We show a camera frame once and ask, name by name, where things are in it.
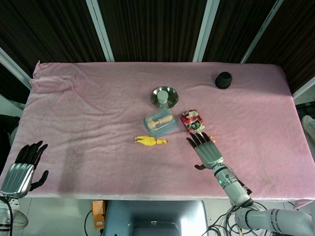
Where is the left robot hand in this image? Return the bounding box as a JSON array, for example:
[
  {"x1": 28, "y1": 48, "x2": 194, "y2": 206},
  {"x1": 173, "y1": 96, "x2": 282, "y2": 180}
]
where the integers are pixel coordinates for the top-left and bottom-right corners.
[{"x1": 0, "y1": 140, "x2": 49, "y2": 199}]

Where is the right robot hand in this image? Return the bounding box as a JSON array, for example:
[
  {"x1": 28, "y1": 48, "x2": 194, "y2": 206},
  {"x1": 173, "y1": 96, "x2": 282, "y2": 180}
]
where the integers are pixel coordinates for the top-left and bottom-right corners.
[{"x1": 186, "y1": 132, "x2": 225, "y2": 171}]

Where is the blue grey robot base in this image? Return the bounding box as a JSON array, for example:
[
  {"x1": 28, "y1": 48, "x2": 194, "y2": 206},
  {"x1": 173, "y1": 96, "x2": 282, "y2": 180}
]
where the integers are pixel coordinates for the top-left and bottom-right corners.
[{"x1": 104, "y1": 200, "x2": 210, "y2": 236}]

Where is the yellow rubber chicken toy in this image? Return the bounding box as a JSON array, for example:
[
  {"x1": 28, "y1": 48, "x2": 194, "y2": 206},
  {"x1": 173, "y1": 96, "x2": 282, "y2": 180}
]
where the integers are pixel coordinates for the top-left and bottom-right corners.
[{"x1": 134, "y1": 135, "x2": 168, "y2": 148}]

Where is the red snack packet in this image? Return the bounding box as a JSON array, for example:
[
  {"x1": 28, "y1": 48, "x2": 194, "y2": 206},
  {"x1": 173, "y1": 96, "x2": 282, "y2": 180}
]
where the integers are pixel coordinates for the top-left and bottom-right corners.
[{"x1": 181, "y1": 109, "x2": 206, "y2": 134}]

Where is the clear blue plastic box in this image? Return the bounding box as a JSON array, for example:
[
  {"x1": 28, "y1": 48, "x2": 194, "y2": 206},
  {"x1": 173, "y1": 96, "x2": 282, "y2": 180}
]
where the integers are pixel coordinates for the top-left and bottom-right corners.
[{"x1": 143, "y1": 109, "x2": 179, "y2": 138}]

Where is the pink fleece table cloth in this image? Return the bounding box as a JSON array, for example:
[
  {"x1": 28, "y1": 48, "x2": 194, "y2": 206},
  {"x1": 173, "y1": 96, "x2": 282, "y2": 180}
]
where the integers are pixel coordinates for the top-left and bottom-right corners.
[{"x1": 0, "y1": 60, "x2": 315, "y2": 209}]

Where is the clear bottle with grey cap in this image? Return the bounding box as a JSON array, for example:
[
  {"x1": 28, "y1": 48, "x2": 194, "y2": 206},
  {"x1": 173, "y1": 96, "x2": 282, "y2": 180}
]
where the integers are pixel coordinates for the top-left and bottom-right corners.
[{"x1": 157, "y1": 90, "x2": 169, "y2": 110}]

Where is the black round cup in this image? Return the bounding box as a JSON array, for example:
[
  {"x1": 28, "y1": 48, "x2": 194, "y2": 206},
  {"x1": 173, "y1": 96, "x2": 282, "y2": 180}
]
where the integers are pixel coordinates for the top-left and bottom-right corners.
[{"x1": 215, "y1": 71, "x2": 232, "y2": 89}]

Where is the white shoe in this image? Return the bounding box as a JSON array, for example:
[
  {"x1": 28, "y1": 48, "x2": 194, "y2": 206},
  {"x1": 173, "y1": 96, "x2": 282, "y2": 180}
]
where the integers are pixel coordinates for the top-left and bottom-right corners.
[{"x1": 302, "y1": 115, "x2": 315, "y2": 142}]

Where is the black cable bundle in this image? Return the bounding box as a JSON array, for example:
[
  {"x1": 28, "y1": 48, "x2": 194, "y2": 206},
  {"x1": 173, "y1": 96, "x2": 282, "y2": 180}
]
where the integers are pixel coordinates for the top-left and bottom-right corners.
[{"x1": 201, "y1": 200, "x2": 271, "y2": 236}]

